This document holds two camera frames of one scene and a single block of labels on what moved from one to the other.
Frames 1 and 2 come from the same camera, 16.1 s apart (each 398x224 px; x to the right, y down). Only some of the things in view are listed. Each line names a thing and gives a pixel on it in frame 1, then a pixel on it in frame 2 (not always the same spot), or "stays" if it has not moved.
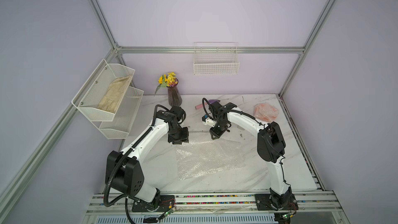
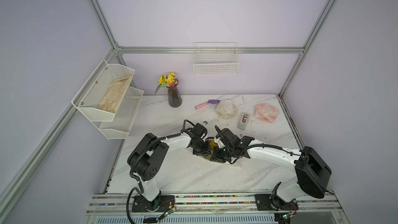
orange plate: [265, 112] stays
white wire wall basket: [218, 58] stays
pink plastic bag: [265, 112] stays
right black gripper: [214, 135] to [215, 157]
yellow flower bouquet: [167, 80] stays
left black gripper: [184, 137] to [206, 144]
